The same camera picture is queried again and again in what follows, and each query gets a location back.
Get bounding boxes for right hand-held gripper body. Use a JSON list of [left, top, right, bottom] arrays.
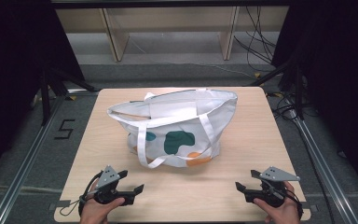
[[243, 165, 301, 208]]

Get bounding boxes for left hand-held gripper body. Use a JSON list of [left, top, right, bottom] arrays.
[[93, 164, 136, 206]]

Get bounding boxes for white tote bag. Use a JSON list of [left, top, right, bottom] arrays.
[[106, 88, 239, 170]]

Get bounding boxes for person's right hand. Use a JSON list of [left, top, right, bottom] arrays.
[[253, 180, 302, 224]]

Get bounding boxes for person's left hand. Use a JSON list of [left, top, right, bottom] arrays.
[[79, 178, 127, 224]]

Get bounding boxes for black metal stand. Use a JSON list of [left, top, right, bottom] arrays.
[[247, 57, 306, 121], [38, 65, 98, 126]]

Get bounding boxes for dark curtain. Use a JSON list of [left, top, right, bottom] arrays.
[[0, 0, 86, 187], [270, 0, 358, 203]]

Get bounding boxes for light wooden bench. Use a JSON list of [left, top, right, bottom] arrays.
[[55, 5, 291, 63]]

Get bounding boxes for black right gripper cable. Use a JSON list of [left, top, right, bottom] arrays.
[[284, 188, 305, 219]]

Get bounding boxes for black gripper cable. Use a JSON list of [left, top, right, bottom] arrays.
[[284, 188, 305, 219], [59, 170, 104, 217]]

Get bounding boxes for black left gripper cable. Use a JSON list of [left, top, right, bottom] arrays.
[[59, 170, 104, 217]]

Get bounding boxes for silver floor rail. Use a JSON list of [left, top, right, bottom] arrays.
[[0, 89, 100, 224], [285, 98, 358, 224]]

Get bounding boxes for black floor cables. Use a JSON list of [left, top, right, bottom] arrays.
[[265, 91, 311, 122]]

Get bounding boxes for black hanging cables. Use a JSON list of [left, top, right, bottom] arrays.
[[233, 5, 278, 73]]

